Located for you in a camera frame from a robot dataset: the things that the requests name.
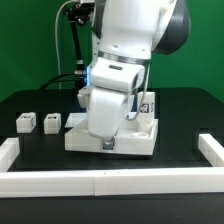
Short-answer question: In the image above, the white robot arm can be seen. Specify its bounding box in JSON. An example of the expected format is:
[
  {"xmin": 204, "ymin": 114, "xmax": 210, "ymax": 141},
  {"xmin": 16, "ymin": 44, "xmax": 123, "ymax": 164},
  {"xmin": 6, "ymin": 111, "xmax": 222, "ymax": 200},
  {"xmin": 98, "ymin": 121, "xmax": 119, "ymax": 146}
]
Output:
[{"xmin": 75, "ymin": 0, "xmax": 190, "ymax": 153}]

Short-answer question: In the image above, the white U-shaped fence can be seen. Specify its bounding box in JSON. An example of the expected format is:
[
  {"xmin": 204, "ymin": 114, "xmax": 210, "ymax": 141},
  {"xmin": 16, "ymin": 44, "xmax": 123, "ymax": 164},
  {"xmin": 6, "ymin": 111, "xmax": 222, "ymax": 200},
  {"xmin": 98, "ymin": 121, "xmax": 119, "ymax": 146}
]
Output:
[{"xmin": 0, "ymin": 134, "xmax": 224, "ymax": 198}]

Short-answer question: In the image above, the white cable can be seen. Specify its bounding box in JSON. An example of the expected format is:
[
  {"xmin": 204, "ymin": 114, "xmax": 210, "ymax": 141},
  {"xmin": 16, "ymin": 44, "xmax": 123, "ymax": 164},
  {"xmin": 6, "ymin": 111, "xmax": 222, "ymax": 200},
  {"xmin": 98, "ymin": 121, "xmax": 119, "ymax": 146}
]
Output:
[{"xmin": 54, "ymin": 0, "xmax": 78, "ymax": 90}]

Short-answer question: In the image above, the black cable bundle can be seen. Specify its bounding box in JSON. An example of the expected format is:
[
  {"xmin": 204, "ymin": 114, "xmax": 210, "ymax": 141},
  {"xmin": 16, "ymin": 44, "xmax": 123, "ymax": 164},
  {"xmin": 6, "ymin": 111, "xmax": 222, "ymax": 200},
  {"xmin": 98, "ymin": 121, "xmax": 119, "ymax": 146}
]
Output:
[{"xmin": 39, "ymin": 19, "xmax": 88, "ymax": 92}]

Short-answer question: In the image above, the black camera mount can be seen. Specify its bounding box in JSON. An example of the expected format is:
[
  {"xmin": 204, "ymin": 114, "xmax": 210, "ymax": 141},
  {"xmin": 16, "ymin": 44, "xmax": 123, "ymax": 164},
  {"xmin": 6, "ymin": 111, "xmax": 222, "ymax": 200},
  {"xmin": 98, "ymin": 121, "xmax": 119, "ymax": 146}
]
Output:
[{"xmin": 62, "ymin": 0, "xmax": 95, "ymax": 26}]

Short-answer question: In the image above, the white marker sheet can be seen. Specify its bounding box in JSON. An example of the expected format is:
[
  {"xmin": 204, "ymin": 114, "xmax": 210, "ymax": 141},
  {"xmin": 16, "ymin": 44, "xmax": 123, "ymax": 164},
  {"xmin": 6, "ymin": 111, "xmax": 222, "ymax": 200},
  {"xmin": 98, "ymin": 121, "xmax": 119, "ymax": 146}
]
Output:
[{"xmin": 65, "ymin": 113, "xmax": 87, "ymax": 128}]

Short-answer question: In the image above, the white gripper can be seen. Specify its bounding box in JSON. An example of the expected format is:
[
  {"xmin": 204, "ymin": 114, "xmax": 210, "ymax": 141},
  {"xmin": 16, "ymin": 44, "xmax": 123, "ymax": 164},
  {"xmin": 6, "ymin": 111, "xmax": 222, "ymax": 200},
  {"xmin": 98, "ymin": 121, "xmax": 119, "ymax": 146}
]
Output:
[{"xmin": 78, "ymin": 57, "xmax": 145, "ymax": 150}]

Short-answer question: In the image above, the white square table top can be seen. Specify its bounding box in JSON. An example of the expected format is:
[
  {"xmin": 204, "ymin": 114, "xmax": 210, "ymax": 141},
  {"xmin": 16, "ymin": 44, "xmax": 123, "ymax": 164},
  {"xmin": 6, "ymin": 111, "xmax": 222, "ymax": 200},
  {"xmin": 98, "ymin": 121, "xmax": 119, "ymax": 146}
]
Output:
[{"xmin": 65, "ymin": 119, "xmax": 158, "ymax": 156}]

